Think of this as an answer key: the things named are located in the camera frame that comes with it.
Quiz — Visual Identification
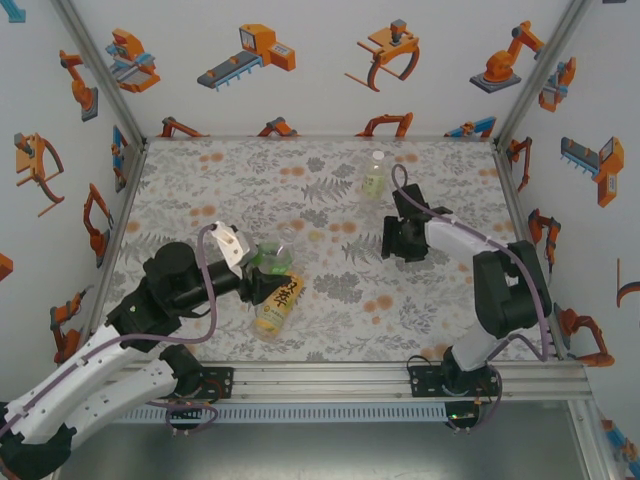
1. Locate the clear bottle orange label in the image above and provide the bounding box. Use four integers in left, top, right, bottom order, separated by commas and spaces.
253, 273, 305, 344

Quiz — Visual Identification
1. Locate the clear bottle bright green label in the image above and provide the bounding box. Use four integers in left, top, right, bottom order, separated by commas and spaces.
253, 224, 297, 277

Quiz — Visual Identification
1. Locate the clear bottle pale green label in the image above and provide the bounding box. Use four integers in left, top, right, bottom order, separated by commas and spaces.
360, 149, 387, 201

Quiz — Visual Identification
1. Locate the floral patterned table mat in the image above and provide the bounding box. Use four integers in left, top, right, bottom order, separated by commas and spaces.
102, 138, 556, 364

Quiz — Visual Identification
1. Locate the small circuit board green light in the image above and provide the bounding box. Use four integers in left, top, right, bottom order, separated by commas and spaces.
446, 407, 482, 427

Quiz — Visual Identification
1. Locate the purple camera cable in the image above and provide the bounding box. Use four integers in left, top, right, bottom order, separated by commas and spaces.
0, 223, 220, 434
390, 163, 554, 362

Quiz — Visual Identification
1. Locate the aluminium frame rail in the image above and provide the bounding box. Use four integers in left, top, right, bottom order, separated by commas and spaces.
87, 142, 149, 361
492, 142, 569, 361

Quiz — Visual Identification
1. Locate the wide aluminium mounting rail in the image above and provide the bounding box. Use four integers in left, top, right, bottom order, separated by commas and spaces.
107, 360, 591, 404

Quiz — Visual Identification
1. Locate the white slotted cable duct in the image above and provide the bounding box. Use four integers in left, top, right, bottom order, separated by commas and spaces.
94, 403, 449, 424

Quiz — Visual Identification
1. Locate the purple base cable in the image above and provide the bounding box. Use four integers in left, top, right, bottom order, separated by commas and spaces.
444, 368, 502, 435
148, 397, 220, 440

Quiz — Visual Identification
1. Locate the aluminium frame post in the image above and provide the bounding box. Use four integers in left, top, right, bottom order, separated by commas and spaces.
52, 0, 149, 146
492, 0, 594, 146
567, 399, 624, 480

